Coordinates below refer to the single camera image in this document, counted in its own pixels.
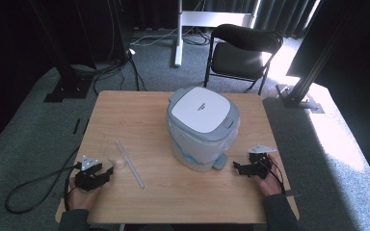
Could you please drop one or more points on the dark grey curtain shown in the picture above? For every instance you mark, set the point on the dark grey curtain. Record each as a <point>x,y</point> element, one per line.
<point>279,16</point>

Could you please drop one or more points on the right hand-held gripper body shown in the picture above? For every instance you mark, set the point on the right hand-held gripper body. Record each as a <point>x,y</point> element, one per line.
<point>260,163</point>

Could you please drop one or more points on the white grey pedal bin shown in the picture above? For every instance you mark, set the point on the white grey pedal bin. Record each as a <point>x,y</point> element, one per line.
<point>202,109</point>

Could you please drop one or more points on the white plastic bin liner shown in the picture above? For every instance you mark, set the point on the white plastic bin liner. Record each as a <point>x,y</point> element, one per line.
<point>202,150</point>

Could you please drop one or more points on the black metal stand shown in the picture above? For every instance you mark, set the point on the black metal stand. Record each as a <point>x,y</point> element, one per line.
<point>67,80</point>
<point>297,94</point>

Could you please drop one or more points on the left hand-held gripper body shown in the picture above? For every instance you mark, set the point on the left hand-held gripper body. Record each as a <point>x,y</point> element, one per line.
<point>86,179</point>

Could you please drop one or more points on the black folding chair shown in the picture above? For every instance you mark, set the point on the black folding chair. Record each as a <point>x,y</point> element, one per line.
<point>237,59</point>

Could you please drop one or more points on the white metal stand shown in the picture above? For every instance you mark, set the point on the white metal stand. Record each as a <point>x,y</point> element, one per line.
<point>179,38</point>

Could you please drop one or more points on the person's right hand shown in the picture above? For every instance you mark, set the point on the person's right hand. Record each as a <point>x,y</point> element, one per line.
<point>269,184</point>

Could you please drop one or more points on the black tape strip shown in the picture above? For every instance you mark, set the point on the black tape strip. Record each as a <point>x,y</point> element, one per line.
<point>86,126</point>
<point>76,126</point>

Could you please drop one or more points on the clear plastic straw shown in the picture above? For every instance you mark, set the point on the clear plastic straw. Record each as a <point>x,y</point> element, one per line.
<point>130,163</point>

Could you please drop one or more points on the clear plastic cup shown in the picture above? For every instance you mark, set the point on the clear plastic cup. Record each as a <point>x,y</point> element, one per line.
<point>115,155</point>

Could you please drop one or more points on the person's left hand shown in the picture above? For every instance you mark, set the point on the person's left hand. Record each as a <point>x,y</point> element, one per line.
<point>83,199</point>

